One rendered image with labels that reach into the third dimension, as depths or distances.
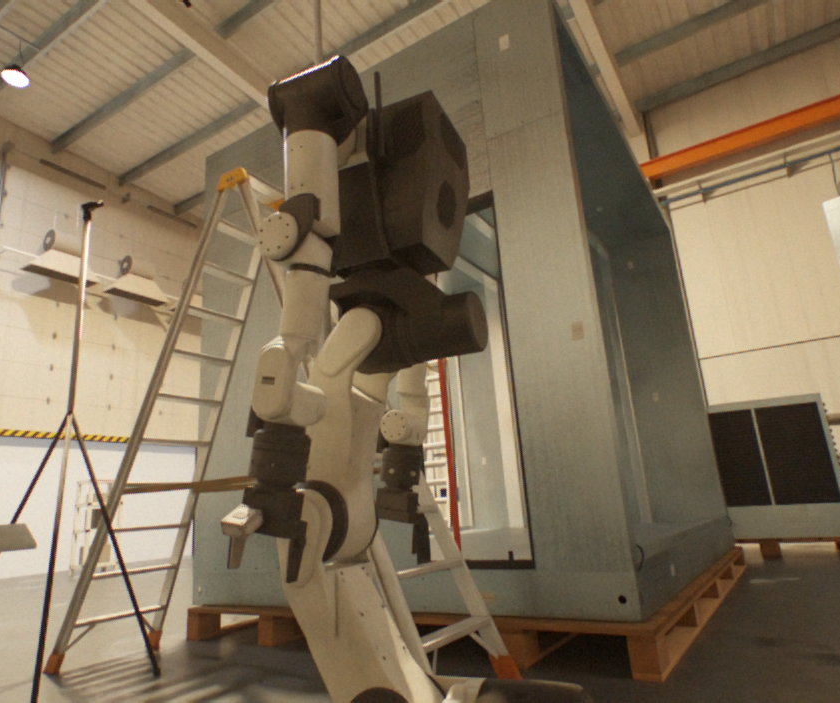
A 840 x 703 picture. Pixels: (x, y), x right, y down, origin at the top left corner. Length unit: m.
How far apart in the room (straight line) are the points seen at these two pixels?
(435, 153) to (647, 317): 5.23
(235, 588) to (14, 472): 9.10
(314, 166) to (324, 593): 0.70
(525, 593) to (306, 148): 2.12
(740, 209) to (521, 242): 9.16
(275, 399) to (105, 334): 12.58
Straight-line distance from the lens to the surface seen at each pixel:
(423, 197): 1.09
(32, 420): 12.50
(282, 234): 0.96
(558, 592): 2.66
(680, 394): 6.06
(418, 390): 1.31
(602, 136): 4.69
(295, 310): 0.94
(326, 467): 1.10
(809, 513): 6.96
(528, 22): 3.47
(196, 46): 10.47
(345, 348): 1.07
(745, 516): 6.92
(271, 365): 0.91
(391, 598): 2.12
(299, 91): 1.11
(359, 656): 1.09
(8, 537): 1.69
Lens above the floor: 0.62
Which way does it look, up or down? 15 degrees up
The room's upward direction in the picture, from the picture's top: 4 degrees counter-clockwise
